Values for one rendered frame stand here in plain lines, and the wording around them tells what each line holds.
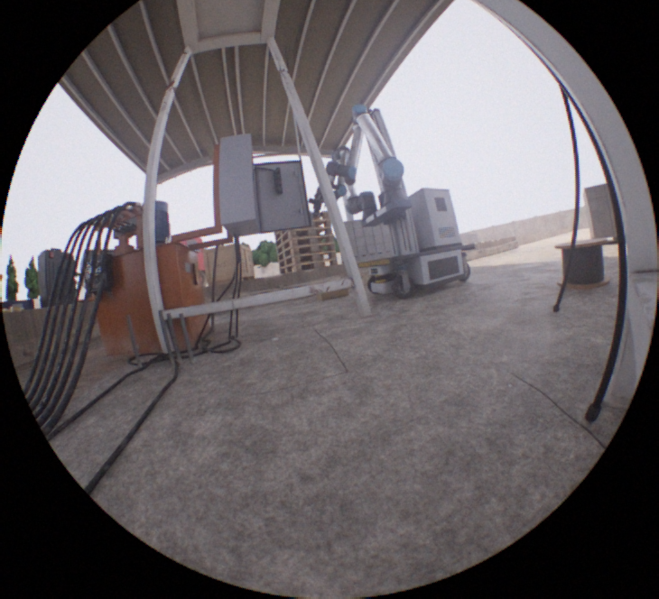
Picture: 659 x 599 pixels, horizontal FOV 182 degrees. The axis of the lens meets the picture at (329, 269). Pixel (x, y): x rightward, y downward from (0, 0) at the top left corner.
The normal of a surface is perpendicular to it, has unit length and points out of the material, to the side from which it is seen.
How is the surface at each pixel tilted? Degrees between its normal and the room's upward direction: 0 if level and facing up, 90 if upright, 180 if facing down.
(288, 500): 0
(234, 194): 90
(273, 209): 90
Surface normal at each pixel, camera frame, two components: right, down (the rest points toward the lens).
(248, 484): -0.17, -0.99
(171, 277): 0.34, -0.05
